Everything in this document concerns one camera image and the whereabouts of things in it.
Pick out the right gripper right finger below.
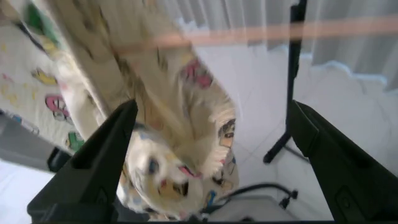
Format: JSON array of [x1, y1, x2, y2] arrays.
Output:
[[289, 100, 398, 222]]

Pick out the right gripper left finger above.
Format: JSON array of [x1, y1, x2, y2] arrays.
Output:
[[27, 99, 139, 222]]

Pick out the cream printed garment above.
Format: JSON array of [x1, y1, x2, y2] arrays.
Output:
[[0, 0, 240, 221]]

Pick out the pink clothes hanger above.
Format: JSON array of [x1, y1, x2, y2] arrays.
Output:
[[118, 14, 398, 56]]

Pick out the black clothes rack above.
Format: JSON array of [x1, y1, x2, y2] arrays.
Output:
[[262, 0, 309, 165]]

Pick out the white curtain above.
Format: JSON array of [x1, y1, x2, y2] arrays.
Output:
[[158, 0, 398, 93]]

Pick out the black cable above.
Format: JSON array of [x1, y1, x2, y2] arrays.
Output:
[[198, 182, 299, 219]]

